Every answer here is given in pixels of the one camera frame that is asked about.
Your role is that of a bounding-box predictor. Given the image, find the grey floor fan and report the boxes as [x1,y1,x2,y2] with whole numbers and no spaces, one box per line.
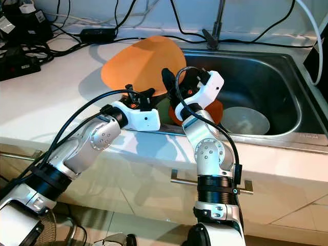
[31,209,58,246]

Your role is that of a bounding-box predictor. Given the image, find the orange plate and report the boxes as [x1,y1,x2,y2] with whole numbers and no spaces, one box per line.
[100,35,187,97]

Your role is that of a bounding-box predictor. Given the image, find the grey bowl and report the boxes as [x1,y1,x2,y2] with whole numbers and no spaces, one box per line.
[219,106,271,136]

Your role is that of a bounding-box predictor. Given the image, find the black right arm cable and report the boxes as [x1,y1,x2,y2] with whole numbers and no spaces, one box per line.
[177,66,242,193]

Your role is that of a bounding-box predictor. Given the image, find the black power strip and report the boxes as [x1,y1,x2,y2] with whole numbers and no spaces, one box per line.
[0,50,39,81]

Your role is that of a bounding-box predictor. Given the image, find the orange bowl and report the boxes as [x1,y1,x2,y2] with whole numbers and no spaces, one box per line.
[167,99,224,127]

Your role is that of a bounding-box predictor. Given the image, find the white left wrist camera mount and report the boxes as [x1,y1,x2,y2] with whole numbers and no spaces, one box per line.
[112,99,161,132]

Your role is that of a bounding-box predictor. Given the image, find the black appliance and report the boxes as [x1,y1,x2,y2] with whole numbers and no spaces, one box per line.
[302,33,328,100]

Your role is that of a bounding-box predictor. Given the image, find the black power adapter brick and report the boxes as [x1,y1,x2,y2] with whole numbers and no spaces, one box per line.
[79,28,118,44]

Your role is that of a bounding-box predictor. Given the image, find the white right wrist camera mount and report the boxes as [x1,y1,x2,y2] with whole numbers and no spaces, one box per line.
[174,69,226,121]

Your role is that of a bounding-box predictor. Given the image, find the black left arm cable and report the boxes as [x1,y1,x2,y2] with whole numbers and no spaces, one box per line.
[0,88,152,216]

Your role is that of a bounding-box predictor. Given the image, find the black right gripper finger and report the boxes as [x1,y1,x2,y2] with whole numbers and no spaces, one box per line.
[161,67,187,104]

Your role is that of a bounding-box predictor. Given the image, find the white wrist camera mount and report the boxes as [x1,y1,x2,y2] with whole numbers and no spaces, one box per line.
[174,69,226,121]
[112,99,161,132]

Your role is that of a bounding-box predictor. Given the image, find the white hose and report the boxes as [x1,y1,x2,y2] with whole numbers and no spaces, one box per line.
[294,0,324,86]

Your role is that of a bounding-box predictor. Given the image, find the stainless steel sink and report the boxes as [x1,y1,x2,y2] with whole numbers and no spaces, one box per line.
[154,48,322,149]

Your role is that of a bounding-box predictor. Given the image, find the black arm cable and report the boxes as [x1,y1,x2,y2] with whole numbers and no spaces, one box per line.
[0,88,152,216]
[177,66,242,193]

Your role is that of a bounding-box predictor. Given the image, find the black plug-in charger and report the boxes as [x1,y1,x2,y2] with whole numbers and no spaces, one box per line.
[0,3,50,44]

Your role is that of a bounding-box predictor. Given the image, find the metal faucet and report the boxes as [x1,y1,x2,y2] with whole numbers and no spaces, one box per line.
[201,0,226,50]

